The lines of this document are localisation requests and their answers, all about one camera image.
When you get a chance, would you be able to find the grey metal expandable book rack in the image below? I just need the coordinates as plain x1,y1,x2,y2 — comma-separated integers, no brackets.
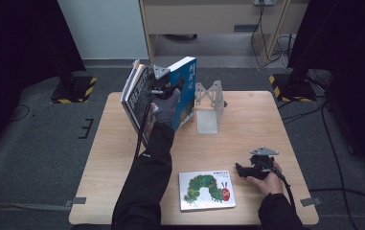
194,80,228,135

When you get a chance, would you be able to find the grey tape piece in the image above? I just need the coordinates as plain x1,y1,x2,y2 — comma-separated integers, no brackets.
64,196,88,208
299,196,323,208

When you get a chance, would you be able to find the wooden desk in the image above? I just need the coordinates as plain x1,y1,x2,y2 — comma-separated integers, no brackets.
138,0,310,67

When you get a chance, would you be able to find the white power strip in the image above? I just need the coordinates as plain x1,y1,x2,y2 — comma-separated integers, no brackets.
254,0,278,7

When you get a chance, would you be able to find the black looped floor cable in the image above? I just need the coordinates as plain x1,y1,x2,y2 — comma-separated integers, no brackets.
10,103,32,123

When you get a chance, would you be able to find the right hand-held gripper cable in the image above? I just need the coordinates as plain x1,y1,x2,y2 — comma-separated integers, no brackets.
264,166,297,209

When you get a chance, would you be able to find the dark flat object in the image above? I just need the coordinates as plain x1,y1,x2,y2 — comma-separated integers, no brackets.
163,33,199,42

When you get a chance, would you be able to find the long black floor cable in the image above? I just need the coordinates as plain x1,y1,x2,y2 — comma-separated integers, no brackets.
321,103,354,230

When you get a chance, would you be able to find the white board panel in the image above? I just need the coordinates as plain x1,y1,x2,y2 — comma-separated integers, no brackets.
57,0,150,61

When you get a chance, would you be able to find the black curtain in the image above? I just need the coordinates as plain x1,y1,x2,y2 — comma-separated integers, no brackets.
287,0,365,175
0,0,87,162

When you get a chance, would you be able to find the blue book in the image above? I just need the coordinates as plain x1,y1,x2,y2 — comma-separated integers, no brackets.
167,56,198,133

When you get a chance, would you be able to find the black stand with striped base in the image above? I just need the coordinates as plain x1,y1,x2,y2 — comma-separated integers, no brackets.
50,57,99,104
268,0,344,104

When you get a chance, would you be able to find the person's left hand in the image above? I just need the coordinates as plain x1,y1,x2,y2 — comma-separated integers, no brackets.
150,88,182,127

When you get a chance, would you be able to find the white caterpillar picture book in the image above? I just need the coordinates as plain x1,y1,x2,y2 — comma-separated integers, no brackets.
178,170,237,213

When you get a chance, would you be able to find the white cable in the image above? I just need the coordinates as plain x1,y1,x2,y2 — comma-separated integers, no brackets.
275,34,297,70

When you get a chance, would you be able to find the black hanging cable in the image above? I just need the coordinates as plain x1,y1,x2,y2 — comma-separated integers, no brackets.
250,3,297,69

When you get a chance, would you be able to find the left hand-held gripper cable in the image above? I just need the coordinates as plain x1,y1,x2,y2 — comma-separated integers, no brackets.
134,97,152,158

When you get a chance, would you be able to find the person's right hand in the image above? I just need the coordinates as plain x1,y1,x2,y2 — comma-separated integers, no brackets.
246,161,285,196

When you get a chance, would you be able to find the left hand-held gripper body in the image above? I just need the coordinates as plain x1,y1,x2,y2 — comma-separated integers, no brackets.
148,65,175,101

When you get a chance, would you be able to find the hand-held gripper cable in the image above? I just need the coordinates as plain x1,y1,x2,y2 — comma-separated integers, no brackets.
264,166,297,209
134,97,152,158

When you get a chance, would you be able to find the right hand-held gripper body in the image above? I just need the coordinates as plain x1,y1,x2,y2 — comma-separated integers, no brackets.
248,146,280,180

